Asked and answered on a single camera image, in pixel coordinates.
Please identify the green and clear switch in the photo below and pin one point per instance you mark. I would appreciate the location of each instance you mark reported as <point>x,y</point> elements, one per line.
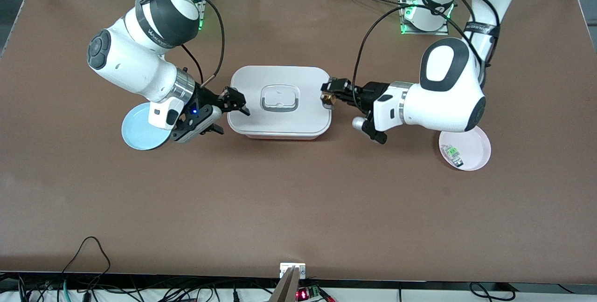
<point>452,154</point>

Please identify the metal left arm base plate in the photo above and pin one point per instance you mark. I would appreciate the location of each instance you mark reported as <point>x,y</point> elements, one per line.
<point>424,33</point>

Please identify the pink round plate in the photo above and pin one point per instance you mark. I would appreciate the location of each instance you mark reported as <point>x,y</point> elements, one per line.
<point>473,153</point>

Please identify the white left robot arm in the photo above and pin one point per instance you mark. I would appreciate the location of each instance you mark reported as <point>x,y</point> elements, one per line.
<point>443,101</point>

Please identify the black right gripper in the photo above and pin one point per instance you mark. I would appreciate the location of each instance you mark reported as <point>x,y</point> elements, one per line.
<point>205,98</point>

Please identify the orange and black switch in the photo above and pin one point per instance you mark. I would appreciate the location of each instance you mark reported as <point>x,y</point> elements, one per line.
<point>327,100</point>

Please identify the small white metal bracket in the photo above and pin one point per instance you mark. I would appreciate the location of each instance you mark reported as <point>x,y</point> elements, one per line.
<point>285,269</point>

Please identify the grey camera mount beam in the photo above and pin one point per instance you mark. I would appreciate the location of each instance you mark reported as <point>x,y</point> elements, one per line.
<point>287,290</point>

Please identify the light blue round plate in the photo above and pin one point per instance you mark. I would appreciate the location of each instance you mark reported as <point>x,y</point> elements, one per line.
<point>137,132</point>

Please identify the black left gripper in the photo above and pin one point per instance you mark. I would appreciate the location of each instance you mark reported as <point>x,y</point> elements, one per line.
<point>371,92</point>

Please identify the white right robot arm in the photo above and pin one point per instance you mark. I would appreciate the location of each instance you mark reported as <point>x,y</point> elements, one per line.
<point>135,64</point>

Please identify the white lidded lunch box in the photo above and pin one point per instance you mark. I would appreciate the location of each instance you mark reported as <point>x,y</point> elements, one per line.
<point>280,125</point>

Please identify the circuit board with red display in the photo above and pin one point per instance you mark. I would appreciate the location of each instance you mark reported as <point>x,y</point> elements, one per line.
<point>303,295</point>

